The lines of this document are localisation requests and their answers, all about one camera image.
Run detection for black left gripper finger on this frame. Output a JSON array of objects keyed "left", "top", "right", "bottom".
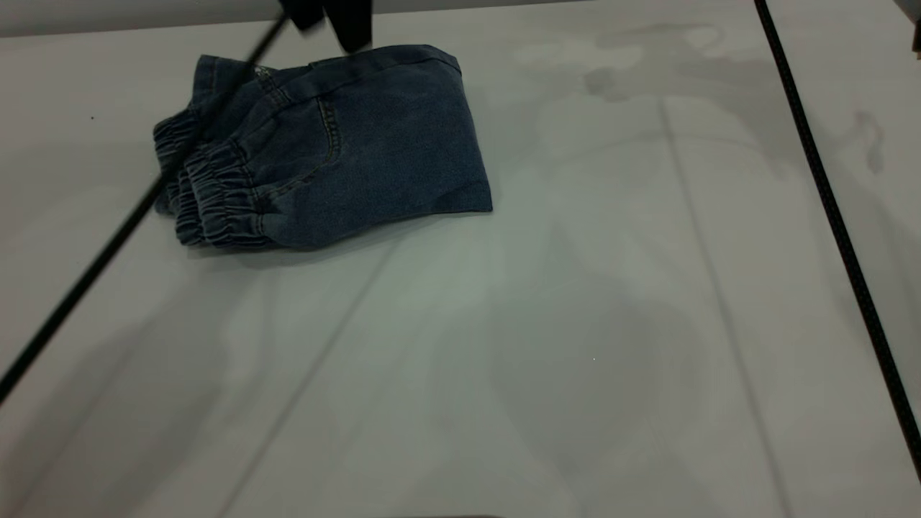
[
  {"left": 279, "top": 0, "right": 326, "bottom": 31},
  {"left": 325, "top": 0, "right": 376, "bottom": 53}
]

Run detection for blue denim pants with basketball print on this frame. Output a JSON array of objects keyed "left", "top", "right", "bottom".
[{"left": 153, "top": 45, "right": 494, "bottom": 252}]

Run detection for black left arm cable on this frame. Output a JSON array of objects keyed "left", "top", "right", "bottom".
[{"left": 0, "top": 16, "right": 290, "bottom": 404}]

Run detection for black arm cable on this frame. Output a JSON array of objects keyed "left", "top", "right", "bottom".
[
  {"left": 0, "top": 16, "right": 290, "bottom": 404},
  {"left": 753, "top": 0, "right": 921, "bottom": 481}
]

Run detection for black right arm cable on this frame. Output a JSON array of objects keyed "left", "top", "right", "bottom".
[{"left": 753, "top": 0, "right": 921, "bottom": 481}]

